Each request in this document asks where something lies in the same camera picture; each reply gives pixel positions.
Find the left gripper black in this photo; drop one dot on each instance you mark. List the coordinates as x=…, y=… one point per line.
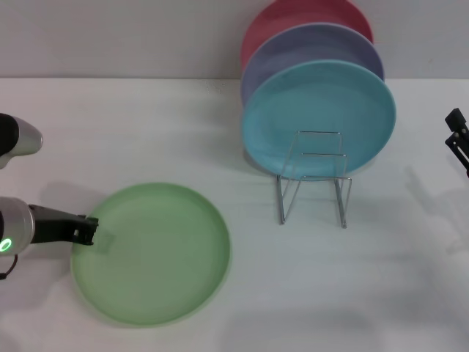
x=55, y=225

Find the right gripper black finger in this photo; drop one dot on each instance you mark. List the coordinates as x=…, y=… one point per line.
x=457, y=121

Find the green plastic plate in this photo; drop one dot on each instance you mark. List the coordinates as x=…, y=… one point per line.
x=154, y=256

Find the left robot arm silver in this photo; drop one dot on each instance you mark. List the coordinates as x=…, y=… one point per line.
x=16, y=223

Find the teal plastic plate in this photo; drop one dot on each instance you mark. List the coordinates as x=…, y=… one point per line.
x=318, y=110

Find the purple plastic plate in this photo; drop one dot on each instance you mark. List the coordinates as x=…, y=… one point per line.
x=311, y=47

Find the red plastic plate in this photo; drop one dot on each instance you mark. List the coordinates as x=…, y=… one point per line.
x=304, y=14

